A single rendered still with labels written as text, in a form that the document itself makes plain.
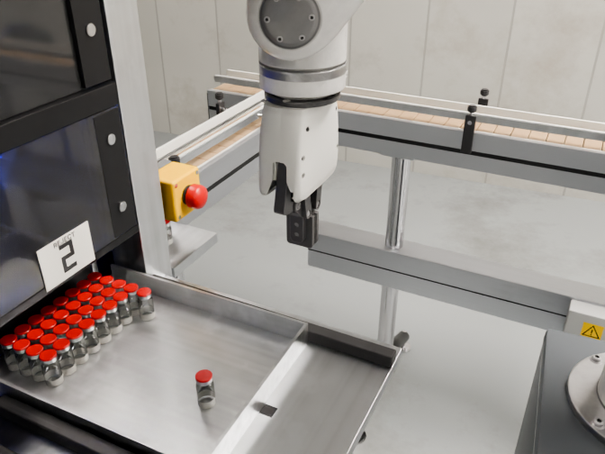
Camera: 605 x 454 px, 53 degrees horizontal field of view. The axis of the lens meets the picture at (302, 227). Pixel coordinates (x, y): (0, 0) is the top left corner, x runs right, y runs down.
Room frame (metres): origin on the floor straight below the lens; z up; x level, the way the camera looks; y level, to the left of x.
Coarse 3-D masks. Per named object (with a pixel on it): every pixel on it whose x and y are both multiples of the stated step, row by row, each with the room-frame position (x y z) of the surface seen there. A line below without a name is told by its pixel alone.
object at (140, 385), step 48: (192, 288) 0.72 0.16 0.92; (144, 336) 0.66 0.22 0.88; (192, 336) 0.66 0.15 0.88; (240, 336) 0.66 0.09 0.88; (288, 336) 0.65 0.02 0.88; (0, 384) 0.53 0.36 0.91; (96, 384) 0.56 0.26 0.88; (144, 384) 0.56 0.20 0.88; (192, 384) 0.56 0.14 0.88; (240, 384) 0.56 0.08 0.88; (96, 432) 0.47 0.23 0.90; (144, 432) 0.49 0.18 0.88; (192, 432) 0.49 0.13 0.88; (240, 432) 0.48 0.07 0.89
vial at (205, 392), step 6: (198, 384) 0.52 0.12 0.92; (204, 384) 0.52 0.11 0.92; (210, 384) 0.53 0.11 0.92; (198, 390) 0.52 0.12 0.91; (204, 390) 0.52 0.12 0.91; (210, 390) 0.52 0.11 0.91; (198, 396) 0.52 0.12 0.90; (204, 396) 0.52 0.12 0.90; (210, 396) 0.52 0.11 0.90; (198, 402) 0.53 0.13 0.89; (204, 402) 0.52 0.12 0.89; (210, 402) 0.52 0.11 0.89; (204, 408) 0.52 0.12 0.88
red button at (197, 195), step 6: (192, 186) 0.86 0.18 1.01; (198, 186) 0.86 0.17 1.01; (186, 192) 0.85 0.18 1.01; (192, 192) 0.85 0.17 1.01; (198, 192) 0.85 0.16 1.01; (204, 192) 0.86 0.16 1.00; (186, 198) 0.85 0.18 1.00; (192, 198) 0.85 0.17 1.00; (198, 198) 0.85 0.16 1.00; (204, 198) 0.86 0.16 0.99; (186, 204) 0.85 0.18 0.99; (192, 204) 0.85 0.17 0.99; (198, 204) 0.85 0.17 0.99; (204, 204) 0.87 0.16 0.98
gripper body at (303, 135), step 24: (336, 96) 0.56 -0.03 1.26; (264, 120) 0.55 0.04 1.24; (288, 120) 0.54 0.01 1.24; (312, 120) 0.55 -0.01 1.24; (336, 120) 0.60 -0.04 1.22; (264, 144) 0.54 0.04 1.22; (288, 144) 0.53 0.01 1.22; (312, 144) 0.55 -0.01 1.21; (336, 144) 0.60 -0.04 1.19; (264, 168) 0.54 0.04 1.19; (288, 168) 0.53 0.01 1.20; (312, 168) 0.55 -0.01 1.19; (264, 192) 0.54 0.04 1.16; (312, 192) 0.56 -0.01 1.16
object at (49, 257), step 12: (84, 228) 0.68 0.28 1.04; (60, 240) 0.65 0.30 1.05; (72, 240) 0.66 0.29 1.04; (84, 240) 0.68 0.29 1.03; (36, 252) 0.61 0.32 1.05; (48, 252) 0.63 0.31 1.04; (60, 252) 0.64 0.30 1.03; (84, 252) 0.67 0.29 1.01; (48, 264) 0.62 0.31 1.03; (60, 264) 0.64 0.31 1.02; (84, 264) 0.67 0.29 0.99; (48, 276) 0.62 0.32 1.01; (60, 276) 0.63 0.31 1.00; (48, 288) 0.61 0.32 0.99
